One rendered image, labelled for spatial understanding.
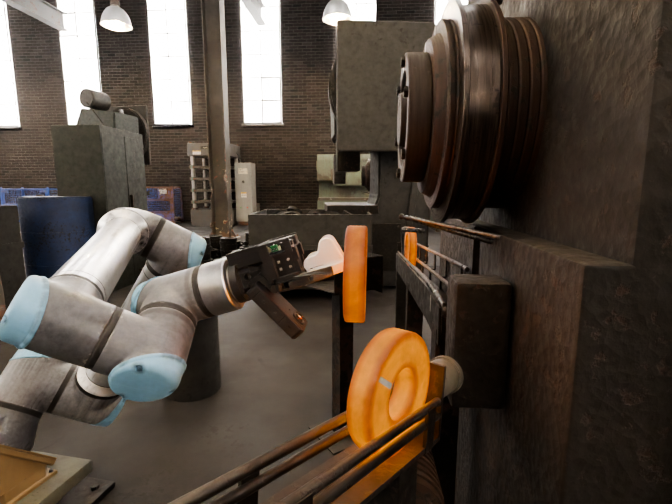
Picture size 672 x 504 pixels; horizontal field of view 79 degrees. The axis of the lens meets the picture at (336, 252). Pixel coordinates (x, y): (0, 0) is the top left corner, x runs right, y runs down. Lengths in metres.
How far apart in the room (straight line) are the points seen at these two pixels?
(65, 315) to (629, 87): 0.75
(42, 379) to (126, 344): 0.90
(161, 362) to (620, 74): 0.70
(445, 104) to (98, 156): 3.70
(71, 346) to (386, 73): 3.35
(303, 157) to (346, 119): 7.60
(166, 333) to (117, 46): 12.77
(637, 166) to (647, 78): 0.10
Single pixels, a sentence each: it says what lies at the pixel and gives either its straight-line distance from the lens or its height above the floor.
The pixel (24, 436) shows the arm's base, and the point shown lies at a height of 0.28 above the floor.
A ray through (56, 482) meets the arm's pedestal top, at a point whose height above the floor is 0.12.
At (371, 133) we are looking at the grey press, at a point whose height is 1.41.
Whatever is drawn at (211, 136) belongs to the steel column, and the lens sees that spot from 8.04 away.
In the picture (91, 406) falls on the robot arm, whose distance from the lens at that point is 1.51.
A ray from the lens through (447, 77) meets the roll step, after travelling 0.85.
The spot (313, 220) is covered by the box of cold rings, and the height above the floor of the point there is 0.69.
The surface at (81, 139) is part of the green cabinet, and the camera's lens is 4.35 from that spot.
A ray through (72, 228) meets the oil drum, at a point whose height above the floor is 0.61.
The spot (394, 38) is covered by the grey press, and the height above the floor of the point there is 2.15.
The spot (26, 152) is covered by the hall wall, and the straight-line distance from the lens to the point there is 14.50.
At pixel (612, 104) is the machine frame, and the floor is 1.07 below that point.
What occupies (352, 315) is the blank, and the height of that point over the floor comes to 0.77.
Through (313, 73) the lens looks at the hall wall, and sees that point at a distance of 11.44.
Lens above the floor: 0.96
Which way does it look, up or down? 9 degrees down
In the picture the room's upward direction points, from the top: straight up
